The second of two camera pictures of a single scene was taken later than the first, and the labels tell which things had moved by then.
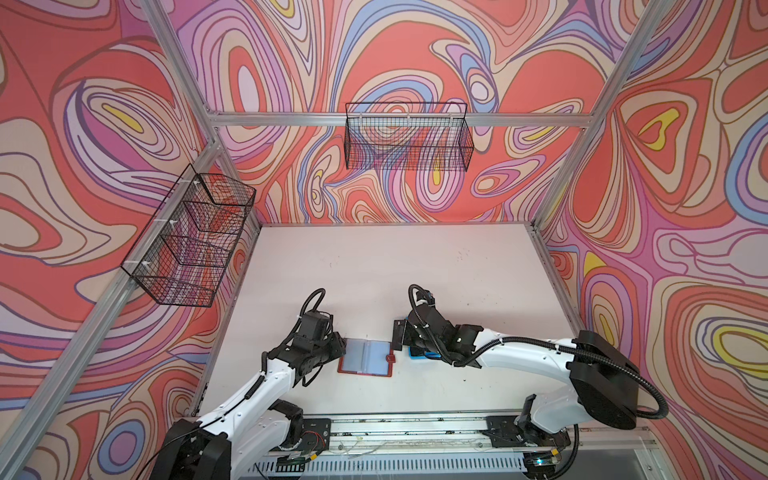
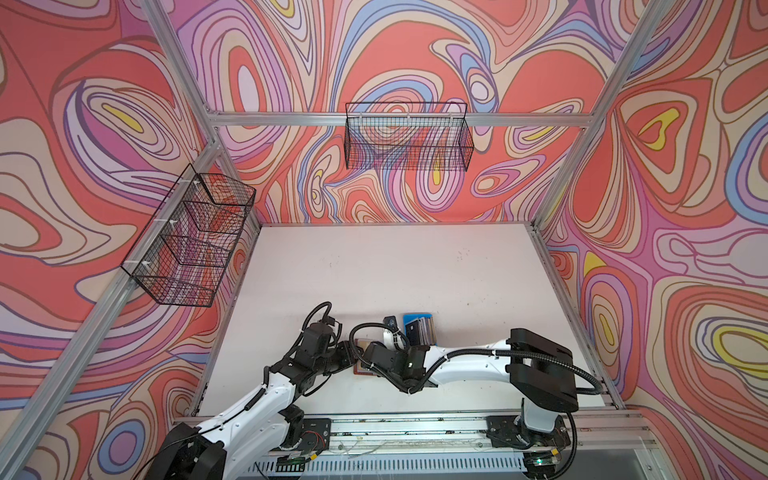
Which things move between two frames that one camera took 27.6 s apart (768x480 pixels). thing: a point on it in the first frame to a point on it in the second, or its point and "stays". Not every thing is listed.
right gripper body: [415, 340] to [398, 382]
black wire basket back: [407, 136] stays
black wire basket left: [184, 254] stays
